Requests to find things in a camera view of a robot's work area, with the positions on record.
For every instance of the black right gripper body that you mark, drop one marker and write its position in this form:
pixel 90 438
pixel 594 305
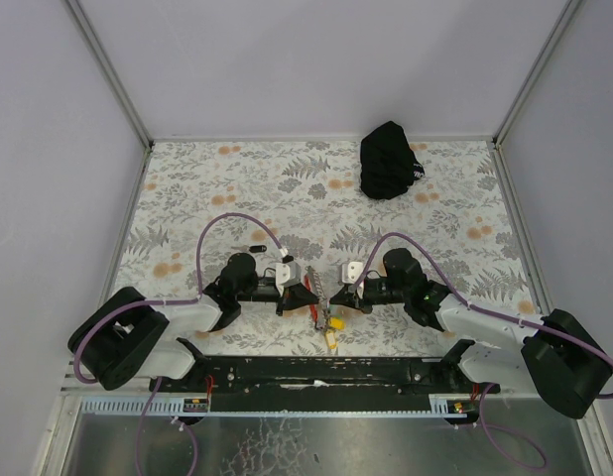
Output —
pixel 358 296

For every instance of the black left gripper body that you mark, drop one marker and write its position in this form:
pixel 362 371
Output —
pixel 282 297

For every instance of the red-handled metal key organizer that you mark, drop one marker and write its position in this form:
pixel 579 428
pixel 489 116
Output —
pixel 321 313

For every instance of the green key tag with key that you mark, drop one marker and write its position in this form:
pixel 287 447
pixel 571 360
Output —
pixel 336 312

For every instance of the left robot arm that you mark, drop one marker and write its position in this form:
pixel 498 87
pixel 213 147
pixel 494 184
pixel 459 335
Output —
pixel 131 336

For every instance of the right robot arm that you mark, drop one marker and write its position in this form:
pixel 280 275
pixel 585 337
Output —
pixel 551 355

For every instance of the black folded cloth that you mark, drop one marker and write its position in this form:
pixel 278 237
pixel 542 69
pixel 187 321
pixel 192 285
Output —
pixel 389 166

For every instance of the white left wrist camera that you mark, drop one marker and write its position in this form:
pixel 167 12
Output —
pixel 287 273

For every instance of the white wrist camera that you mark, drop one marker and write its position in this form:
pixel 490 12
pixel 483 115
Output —
pixel 287 273
pixel 352 274

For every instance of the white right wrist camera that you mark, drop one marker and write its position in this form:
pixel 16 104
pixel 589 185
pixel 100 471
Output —
pixel 352 274

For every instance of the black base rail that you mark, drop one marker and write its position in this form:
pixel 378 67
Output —
pixel 349 379

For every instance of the white slotted cable duct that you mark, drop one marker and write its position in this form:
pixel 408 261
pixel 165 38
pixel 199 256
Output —
pixel 253 406

